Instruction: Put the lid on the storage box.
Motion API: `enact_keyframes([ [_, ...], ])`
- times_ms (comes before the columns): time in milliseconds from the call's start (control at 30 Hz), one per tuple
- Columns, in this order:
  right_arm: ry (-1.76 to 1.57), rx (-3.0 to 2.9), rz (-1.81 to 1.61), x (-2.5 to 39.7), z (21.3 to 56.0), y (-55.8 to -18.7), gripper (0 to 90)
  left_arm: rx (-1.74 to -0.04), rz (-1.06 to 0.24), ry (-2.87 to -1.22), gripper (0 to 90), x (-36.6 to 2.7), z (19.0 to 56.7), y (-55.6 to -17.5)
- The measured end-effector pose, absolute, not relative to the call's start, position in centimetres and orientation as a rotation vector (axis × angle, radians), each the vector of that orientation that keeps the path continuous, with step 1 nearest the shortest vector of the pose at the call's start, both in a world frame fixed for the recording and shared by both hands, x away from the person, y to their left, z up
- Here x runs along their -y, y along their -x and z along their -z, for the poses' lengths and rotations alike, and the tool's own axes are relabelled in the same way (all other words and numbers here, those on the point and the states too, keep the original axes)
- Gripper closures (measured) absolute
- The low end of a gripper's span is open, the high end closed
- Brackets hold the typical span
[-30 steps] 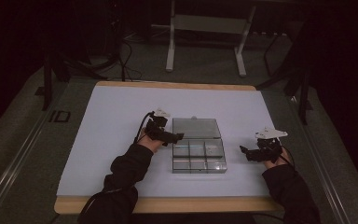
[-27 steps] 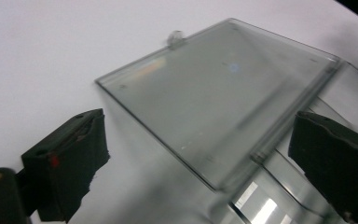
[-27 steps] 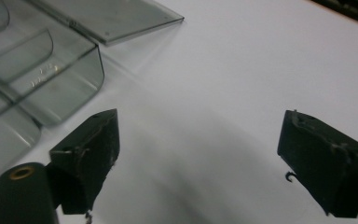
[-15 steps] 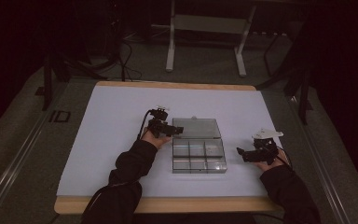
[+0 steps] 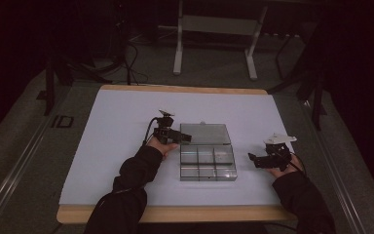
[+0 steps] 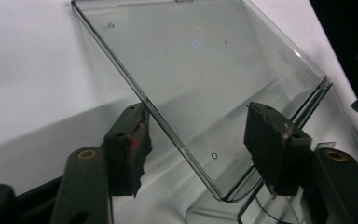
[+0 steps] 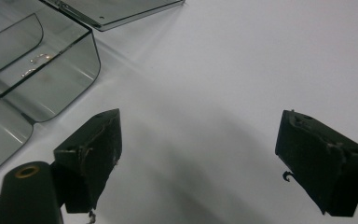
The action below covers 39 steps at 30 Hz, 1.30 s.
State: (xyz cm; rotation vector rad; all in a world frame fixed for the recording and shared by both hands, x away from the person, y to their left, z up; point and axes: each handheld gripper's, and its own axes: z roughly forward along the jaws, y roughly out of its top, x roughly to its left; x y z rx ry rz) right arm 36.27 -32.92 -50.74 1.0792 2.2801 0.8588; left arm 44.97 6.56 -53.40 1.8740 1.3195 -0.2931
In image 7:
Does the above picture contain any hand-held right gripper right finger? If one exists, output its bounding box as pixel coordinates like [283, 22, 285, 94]
[274, 109, 358, 217]

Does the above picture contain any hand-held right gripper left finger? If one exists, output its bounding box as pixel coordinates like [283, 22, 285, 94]
[53, 108, 123, 215]

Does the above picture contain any clear grey plastic compartment box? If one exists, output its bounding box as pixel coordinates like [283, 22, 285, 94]
[0, 0, 186, 183]

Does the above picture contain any small silver earring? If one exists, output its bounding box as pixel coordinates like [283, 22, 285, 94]
[30, 52, 54, 64]
[21, 67, 37, 78]

